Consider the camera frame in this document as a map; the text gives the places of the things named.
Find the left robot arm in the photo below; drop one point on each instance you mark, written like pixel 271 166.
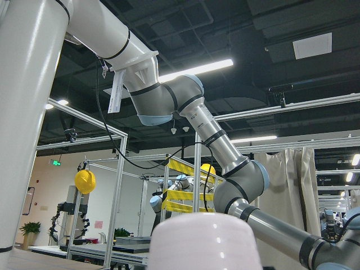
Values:
pixel 245 179

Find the yellow hard hat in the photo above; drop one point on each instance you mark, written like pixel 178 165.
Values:
pixel 85 181

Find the beige curtain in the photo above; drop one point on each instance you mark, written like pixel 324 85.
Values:
pixel 292 195

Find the yellow striped barrier frame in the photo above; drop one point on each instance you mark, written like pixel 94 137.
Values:
pixel 177 198

